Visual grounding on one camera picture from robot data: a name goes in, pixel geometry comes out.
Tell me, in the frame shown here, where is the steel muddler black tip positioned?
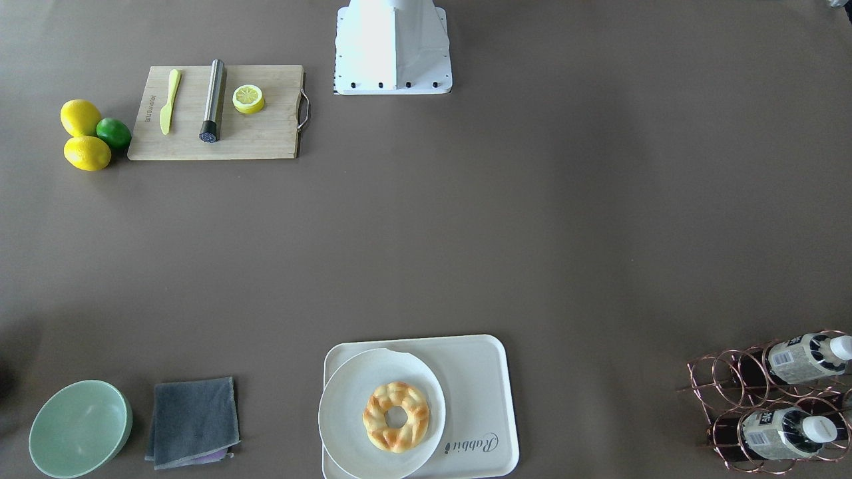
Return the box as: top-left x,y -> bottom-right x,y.
198,59 -> 226,144

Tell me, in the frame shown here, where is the copper wire bottle rack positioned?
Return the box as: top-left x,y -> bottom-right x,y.
685,340 -> 850,475

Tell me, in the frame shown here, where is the yellow plastic knife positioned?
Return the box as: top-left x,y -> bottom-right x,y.
159,68 -> 182,134

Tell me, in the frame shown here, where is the upper whole lemon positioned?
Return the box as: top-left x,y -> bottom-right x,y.
60,99 -> 103,137

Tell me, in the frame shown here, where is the grey folded cloth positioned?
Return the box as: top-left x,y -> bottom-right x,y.
145,377 -> 241,470

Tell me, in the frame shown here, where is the white round plate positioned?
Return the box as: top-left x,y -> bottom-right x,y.
318,348 -> 447,478

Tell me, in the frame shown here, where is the braided ring donut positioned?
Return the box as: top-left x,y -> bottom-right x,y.
362,381 -> 430,454

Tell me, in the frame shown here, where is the mint green bowl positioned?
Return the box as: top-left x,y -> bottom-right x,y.
29,380 -> 133,478

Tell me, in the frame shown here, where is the white serving tray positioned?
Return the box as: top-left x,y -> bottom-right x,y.
323,334 -> 519,478

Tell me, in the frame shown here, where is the tea bottle white cap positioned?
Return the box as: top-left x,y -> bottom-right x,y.
734,333 -> 851,392

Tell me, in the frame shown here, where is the green lime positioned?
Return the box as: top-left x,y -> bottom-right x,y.
95,118 -> 132,150

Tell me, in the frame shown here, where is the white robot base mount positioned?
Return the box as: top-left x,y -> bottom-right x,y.
333,1 -> 453,95

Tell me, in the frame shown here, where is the lower whole lemon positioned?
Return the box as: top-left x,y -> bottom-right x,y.
63,136 -> 112,172

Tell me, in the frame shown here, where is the whole lemon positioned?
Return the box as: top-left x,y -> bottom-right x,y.
63,136 -> 112,172
60,99 -> 103,137

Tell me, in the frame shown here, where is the bamboo cutting board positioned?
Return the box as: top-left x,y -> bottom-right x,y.
127,64 -> 304,161

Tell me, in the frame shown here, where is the lower tea bottle in rack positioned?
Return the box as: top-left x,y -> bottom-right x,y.
707,407 -> 844,462

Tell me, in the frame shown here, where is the halved lemon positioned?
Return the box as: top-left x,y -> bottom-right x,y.
232,84 -> 265,114

